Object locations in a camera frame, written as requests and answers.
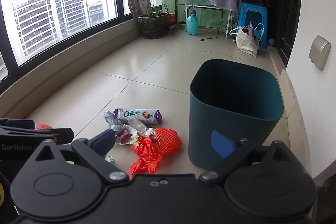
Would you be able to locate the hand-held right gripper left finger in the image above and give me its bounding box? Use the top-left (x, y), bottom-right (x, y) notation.
top-left (24, 129), bottom-right (130, 184)

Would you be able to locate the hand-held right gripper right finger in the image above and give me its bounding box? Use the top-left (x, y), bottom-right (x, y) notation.
top-left (199, 130), bottom-right (300, 184)

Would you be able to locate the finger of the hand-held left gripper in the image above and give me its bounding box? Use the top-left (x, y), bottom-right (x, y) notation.
top-left (0, 127), bottom-right (74, 145)
top-left (0, 118), bottom-right (36, 130)

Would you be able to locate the dark red candy wrapper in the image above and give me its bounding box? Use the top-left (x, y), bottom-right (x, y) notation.
top-left (115, 128), bottom-right (132, 142)

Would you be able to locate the teal plastic trash can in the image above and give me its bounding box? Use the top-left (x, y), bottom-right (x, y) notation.
top-left (188, 59), bottom-right (285, 170)

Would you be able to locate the clear plastic wrapper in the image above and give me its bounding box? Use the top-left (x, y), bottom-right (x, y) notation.
top-left (125, 119), bottom-right (158, 141)

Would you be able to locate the purple white cookie packet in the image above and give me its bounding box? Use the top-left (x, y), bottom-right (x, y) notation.
top-left (113, 108), bottom-right (163, 125)

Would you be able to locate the red plastic bag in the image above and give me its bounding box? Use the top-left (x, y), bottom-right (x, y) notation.
top-left (129, 136), bottom-right (161, 175)

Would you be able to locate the orange foam fruit net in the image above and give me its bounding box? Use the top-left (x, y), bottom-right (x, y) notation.
top-left (154, 127), bottom-right (182, 156)

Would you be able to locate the white shopping bag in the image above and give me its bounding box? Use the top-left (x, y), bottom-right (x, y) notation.
top-left (229, 22), bottom-right (264, 58)

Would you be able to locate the teal spray bottle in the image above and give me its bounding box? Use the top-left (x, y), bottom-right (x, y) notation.
top-left (185, 0), bottom-right (199, 36)

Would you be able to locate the potted plant in brown pot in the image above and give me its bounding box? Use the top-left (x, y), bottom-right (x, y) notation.
top-left (138, 5), bottom-right (169, 40)

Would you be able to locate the green mesh screen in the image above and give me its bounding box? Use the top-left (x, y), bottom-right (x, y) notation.
top-left (161, 0), bottom-right (240, 31)

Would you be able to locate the blue plastic stool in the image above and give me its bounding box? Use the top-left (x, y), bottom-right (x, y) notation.
top-left (237, 3), bottom-right (269, 49)

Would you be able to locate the white folding table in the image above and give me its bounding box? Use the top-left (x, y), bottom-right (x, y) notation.
top-left (184, 3), bottom-right (235, 39)

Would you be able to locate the brown cardboard box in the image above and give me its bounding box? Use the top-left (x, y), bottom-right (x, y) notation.
top-left (127, 0), bottom-right (154, 19)

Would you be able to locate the black power cable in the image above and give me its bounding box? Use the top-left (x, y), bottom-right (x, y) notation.
top-left (201, 9), bottom-right (225, 42)

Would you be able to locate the grey wall socket cover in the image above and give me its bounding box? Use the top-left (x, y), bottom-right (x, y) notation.
top-left (308, 35), bottom-right (332, 70)

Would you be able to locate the black sliding door frame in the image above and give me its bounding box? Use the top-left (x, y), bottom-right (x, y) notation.
top-left (270, 0), bottom-right (303, 68)

